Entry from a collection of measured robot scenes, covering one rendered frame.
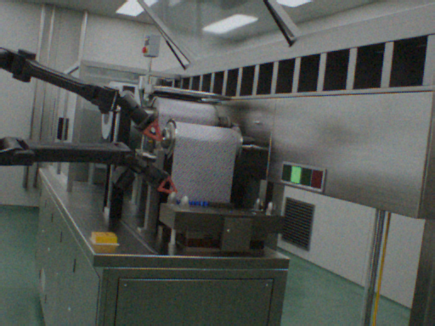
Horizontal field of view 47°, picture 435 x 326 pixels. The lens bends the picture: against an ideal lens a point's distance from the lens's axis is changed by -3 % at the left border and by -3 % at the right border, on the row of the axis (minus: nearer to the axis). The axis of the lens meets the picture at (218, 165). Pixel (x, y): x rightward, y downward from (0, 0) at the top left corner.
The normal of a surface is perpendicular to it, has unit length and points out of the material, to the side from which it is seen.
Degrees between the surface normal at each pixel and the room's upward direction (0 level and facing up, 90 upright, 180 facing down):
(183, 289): 90
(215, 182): 90
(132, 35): 90
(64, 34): 90
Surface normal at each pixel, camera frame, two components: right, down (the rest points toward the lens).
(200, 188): 0.39, 0.09
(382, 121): -0.91, -0.09
